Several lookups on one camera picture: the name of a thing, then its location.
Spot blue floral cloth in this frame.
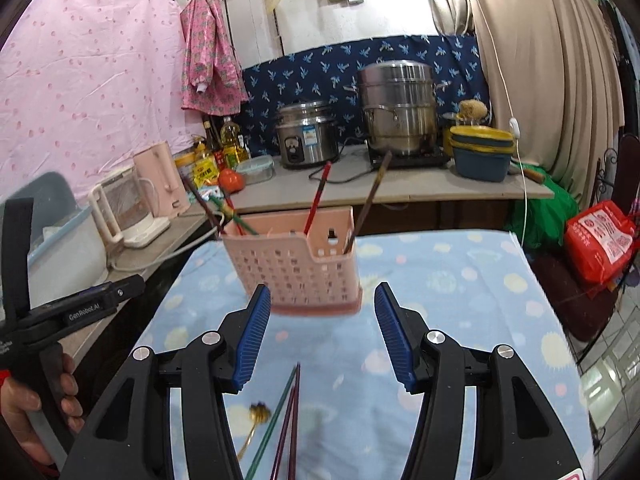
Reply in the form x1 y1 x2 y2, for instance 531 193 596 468
240 34 493 158

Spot black power cord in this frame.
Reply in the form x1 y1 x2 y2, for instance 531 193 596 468
307 157 371 186

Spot gold flower spoon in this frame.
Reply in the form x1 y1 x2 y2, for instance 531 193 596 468
239 401 272 461

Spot silver rice cooker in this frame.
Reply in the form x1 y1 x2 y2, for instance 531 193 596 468
275 101 341 170

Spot yellow label bottle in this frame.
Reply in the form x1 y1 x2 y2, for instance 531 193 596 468
192 156 221 186

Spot red printed bag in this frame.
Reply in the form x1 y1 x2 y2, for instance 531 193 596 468
565 200 638 285

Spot white glass kettle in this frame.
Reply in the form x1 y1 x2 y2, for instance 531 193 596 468
89 165 171 248

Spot dark red metal chair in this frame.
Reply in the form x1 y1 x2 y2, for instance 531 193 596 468
530 135 640 343

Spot pink electric kettle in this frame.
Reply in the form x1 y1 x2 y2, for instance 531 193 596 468
132 141 191 218

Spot dark brown straight chopstick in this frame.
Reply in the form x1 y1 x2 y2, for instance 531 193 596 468
342 151 393 256

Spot clear food container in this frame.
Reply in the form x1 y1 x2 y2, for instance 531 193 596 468
235 155 275 186

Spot person's left hand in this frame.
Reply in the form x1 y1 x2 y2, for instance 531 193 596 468
0 355 86 466

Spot white kettle cord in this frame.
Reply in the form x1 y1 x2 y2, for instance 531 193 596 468
110 230 226 273

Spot blue plastic basin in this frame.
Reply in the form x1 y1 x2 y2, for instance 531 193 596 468
452 147 513 183

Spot red straight chopstick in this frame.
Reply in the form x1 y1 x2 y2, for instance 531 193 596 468
303 161 333 236

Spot wooden handled knife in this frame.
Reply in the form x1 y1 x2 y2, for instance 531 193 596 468
510 165 548 183

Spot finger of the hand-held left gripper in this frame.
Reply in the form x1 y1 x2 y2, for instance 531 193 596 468
100 274 147 307

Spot white cable with switch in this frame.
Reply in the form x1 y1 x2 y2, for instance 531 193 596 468
462 0 531 251

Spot pink patterned sheet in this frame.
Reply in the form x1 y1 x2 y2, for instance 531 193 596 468
0 0 206 201

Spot red twisted chopstick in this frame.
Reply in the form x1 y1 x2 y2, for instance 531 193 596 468
222 190 248 237

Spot beige curtain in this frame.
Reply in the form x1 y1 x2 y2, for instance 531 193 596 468
425 0 626 206

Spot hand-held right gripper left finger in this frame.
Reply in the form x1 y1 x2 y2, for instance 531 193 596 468
59 284 273 480

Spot black induction cooker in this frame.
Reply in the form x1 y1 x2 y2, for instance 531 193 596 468
367 147 453 170

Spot blue planet print tablecloth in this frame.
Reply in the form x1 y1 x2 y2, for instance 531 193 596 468
127 229 598 480

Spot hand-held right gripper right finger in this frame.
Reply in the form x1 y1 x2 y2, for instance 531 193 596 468
374 282 583 480

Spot red tomato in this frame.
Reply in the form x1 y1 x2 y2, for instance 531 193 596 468
218 167 244 192

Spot pink floral garment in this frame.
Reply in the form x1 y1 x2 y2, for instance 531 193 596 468
180 0 249 116

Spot dark sauce bottle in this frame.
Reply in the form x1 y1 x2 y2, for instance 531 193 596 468
202 120 223 161

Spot beige loofah scrubber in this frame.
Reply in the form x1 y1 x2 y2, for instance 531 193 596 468
457 100 488 123

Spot pink perforated utensil basket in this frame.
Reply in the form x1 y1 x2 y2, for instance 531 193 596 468
220 206 362 317

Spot yellow plastic basin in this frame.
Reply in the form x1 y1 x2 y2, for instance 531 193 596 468
449 125 518 156

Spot purple twisted chopstick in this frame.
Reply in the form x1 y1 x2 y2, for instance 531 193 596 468
286 362 302 480
270 362 301 480

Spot dark brown twisted chopstick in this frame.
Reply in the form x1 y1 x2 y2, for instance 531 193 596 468
180 175 226 235

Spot white storage bin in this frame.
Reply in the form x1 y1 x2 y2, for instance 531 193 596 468
0 171 108 291

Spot stainless steel steamer pot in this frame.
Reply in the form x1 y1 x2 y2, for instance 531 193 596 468
356 60 451 157

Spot hanging dark clothes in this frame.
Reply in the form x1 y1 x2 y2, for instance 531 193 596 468
590 0 640 136

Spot green plastic bag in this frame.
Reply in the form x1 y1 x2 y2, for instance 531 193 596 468
507 180 581 261

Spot yellow cooking oil bottle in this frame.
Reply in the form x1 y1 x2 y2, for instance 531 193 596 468
220 116 243 168

